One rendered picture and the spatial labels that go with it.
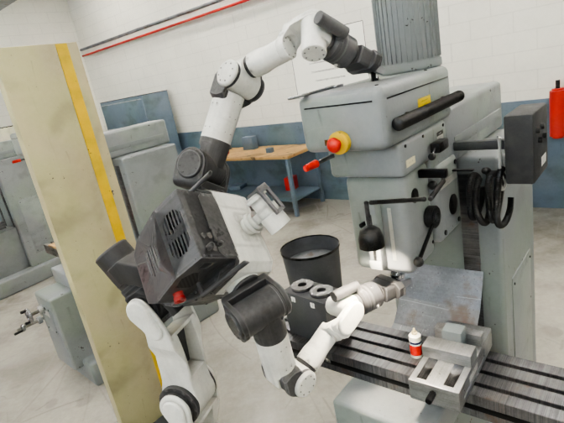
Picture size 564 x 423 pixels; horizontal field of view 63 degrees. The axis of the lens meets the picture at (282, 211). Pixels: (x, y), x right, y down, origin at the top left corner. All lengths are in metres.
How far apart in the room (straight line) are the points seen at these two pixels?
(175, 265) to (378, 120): 0.61
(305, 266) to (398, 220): 2.10
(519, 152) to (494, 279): 0.56
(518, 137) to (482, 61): 4.19
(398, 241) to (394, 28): 0.65
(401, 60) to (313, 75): 5.15
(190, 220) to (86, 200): 1.60
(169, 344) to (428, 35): 1.22
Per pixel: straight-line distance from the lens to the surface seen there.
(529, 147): 1.51
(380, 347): 1.76
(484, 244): 1.84
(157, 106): 8.59
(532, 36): 5.55
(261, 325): 1.15
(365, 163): 1.33
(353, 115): 1.20
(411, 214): 1.39
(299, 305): 1.79
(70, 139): 2.64
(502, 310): 1.95
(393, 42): 1.55
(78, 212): 2.66
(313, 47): 1.22
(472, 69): 5.71
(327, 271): 3.48
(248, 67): 1.34
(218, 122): 1.33
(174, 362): 1.53
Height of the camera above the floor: 1.97
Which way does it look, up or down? 17 degrees down
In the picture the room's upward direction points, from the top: 11 degrees counter-clockwise
